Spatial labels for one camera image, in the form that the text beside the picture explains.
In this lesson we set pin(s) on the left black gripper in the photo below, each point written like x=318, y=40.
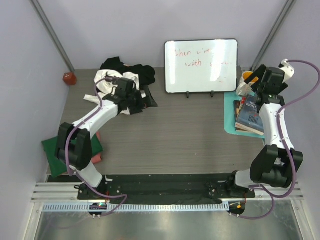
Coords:
x=148, y=101

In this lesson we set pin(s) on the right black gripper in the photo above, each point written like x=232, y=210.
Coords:
x=259, y=73

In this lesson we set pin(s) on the brown Edward Tulane book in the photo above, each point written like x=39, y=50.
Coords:
x=238, y=106

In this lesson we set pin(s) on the blue Nineteen Eighty-Four book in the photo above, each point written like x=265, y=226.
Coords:
x=248, y=118

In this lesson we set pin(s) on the white t-shirt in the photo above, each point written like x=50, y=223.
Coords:
x=103, y=88

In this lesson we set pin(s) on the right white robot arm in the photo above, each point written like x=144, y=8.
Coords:
x=278, y=162

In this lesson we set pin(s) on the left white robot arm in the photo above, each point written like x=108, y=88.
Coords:
x=74, y=140

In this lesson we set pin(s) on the white mug yellow inside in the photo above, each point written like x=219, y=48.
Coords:
x=243, y=88

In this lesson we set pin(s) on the black t-shirt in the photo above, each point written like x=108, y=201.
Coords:
x=144, y=74

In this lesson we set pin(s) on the teal cutting board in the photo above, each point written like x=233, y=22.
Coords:
x=229, y=116

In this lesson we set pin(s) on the right whiteboard stand foot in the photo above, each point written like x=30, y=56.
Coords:
x=212, y=94

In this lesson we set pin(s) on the white whiteboard with writing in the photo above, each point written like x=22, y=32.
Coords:
x=201, y=66

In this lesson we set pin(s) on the folded pink t-shirt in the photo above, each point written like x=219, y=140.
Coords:
x=98, y=157

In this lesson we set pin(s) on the red cube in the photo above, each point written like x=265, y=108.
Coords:
x=69, y=78

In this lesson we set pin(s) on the folded green t-shirt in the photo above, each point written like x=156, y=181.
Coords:
x=56, y=166

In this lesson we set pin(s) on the right aluminium frame post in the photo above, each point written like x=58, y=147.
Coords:
x=279, y=21

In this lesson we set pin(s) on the aluminium frame post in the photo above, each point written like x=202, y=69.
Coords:
x=52, y=34
x=279, y=21

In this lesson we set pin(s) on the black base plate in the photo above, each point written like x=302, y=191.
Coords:
x=176, y=189

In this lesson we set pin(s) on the slotted cable duct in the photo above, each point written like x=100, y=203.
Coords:
x=131, y=208

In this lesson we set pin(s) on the left aluminium frame post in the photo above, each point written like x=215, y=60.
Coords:
x=52, y=34

